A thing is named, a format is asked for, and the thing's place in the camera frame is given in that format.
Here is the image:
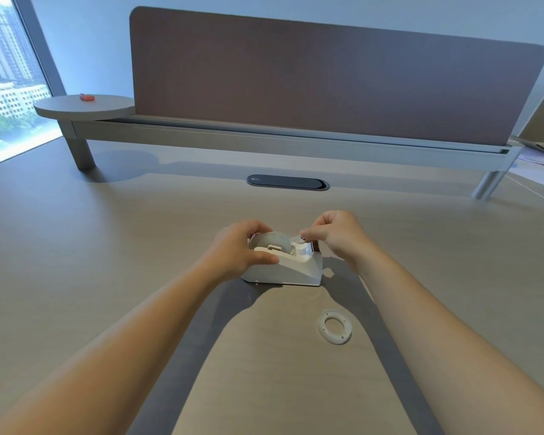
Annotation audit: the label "person's right hand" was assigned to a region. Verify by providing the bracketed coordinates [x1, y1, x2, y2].
[299, 210, 373, 271]

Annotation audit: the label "window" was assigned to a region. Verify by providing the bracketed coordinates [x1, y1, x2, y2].
[0, 0, 66, 170]

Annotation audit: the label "white plastic ring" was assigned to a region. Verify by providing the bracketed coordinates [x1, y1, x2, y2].
[318, 310, 352, 345]

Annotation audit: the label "person's right forearm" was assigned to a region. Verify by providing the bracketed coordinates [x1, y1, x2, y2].
[351, 243, 544, 435]

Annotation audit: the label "person's left hand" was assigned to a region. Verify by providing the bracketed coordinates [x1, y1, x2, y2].
[201, 220, 280, 282]

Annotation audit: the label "white paper sheets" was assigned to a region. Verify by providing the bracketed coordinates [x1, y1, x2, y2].
[508, 145, 544, 187]

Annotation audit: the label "grey metal desk rail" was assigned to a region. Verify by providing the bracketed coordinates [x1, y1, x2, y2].
[59, 114, 524, 201]

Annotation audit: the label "white tape dispenser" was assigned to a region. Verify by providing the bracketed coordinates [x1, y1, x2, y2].
[241, 237, 323, 287]

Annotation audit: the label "round grey side shelf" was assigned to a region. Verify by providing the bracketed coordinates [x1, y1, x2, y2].
[34, 93, 136, 120]

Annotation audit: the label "black cable grommet cover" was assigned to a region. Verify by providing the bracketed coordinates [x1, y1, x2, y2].
[247, 175, 330, 191]

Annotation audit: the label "clear tape roll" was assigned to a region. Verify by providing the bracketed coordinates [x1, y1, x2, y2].
[250, 232, 300, 255]

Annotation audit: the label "person's left forearm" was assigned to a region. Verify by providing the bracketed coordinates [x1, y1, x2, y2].
[0, 263, 229, 435]

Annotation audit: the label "brown desk divider panel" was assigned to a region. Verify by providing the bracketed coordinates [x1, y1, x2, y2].
[130, 6, 544, 147]

